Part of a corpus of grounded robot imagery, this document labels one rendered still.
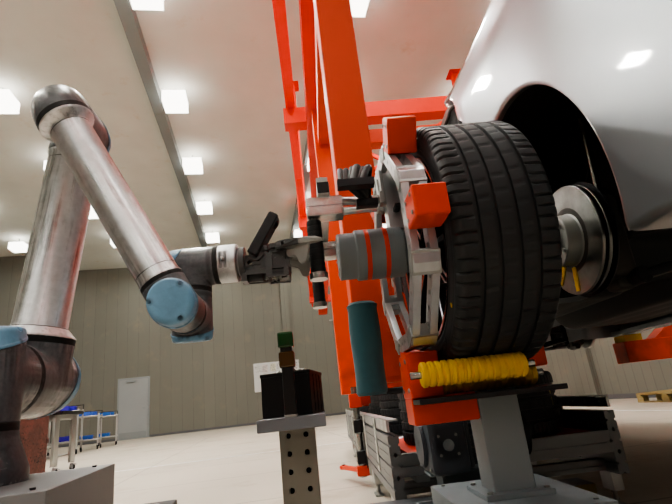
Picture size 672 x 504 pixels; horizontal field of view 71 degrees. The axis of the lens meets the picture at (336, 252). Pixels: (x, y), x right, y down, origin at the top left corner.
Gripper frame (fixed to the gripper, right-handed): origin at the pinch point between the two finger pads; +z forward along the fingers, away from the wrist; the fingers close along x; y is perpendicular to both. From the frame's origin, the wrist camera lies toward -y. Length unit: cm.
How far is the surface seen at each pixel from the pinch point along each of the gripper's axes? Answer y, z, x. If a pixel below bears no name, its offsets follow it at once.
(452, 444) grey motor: 51, 34, -44
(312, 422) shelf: 39.8, -6.7, -15.8
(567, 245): 1, 68, -16
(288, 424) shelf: 39.6, -12.6, -15.7
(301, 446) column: 46, -11, -35
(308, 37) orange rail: -215, 10, -170
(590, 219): -4, 73, -10
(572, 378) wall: 40, 497, -867
